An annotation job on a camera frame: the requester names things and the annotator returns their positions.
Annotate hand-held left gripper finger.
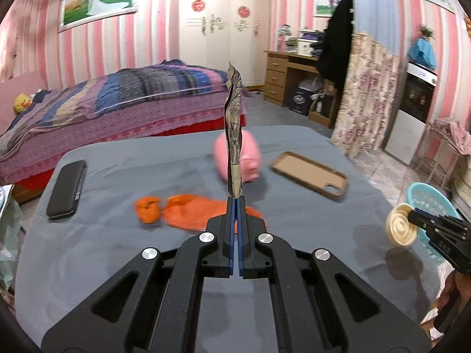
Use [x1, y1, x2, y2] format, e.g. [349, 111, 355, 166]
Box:
[41, 197, 236, 353]
[237, 197, 432, 353]

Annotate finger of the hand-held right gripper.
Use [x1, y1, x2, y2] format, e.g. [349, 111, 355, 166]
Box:
[408, 211, 441, 242]
[414, 208, 462, 229]

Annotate teal plastic basket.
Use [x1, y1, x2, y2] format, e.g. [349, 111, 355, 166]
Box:
[407, 182, 462, 265]

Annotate cream round plastic lid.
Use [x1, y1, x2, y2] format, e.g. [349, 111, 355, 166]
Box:
[386, 204, 420, 248]

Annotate printed paper snack wrapper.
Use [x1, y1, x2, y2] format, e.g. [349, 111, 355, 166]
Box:
[223, 61, 245, 199]

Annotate person's right hand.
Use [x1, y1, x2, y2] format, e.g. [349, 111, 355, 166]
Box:
[437, 274, 459, 309]

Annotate woven straw basket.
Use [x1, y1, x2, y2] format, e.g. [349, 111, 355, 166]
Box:
[451, 151, 471, 207]

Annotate large orange peel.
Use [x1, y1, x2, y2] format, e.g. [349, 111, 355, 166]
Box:
[165, 194, 268, 233]

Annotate metal rack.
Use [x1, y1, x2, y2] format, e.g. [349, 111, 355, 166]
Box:
[416, 121, 462, 188]

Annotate wooden stool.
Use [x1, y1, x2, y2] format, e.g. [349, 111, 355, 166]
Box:
[419, 316, 446, 344]

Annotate pink cloth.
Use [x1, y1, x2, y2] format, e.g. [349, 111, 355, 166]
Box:
[436, 118, 471, 153]

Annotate black and white cabinet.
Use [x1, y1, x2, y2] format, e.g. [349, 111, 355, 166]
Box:
[384, 62, 439, 166]

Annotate pink piggy bank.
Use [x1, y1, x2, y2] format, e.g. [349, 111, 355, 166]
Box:
[213, 129, 263, 182]

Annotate brown phone case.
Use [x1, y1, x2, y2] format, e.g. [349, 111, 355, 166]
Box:
[270, 151, 349, 202]

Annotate floral curtain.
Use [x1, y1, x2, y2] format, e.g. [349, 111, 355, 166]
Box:
[331, 32, 402, 160]

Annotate bed with purple sheet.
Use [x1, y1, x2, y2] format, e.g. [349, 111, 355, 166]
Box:
[0, 88, 251, 195]

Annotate dark blue box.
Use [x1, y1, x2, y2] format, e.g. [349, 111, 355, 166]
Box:
[288, 87, 317, 116]

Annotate blue cloth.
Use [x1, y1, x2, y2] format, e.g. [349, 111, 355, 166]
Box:
[408, 38, 438, 70]

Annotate black phone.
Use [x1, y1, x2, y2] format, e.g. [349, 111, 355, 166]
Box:
[46, 159, 88, 221]

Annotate white plastic bag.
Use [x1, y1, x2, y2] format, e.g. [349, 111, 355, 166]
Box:
[298, 79, 324, 94]

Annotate wooden desk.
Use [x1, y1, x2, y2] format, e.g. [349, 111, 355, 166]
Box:
[264, 51, 341, 129]

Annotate striped patchwork blanket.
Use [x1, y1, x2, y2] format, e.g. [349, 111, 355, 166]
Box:
[0, 59, 247, 155]

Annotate black coat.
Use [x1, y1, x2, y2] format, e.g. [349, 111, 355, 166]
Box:
[317, 0, 354, 91]

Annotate white wardrobe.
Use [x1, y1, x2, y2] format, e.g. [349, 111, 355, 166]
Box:
[178, 0, 273, 87]

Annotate dark folded clothes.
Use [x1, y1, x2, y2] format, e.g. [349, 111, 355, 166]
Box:
[311, 31, 328, 57]

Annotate white printer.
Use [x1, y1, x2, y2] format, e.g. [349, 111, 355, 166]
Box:
[285, 29, 321, 56]

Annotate clear plastic bag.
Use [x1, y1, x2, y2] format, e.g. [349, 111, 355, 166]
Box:
[0, 184, 24, 287]

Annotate small framed picture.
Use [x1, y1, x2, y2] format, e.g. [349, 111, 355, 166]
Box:
[313, 0, 346, 18]

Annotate yellow plush toy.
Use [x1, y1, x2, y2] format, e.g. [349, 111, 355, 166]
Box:
[14, 94, 32, 114]

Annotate pink headboard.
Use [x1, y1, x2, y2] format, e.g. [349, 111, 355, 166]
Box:
[0, 70, 48, 133]

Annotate large framed wedding picture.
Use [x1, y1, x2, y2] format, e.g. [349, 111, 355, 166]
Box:
[59, 0, 140, 33]

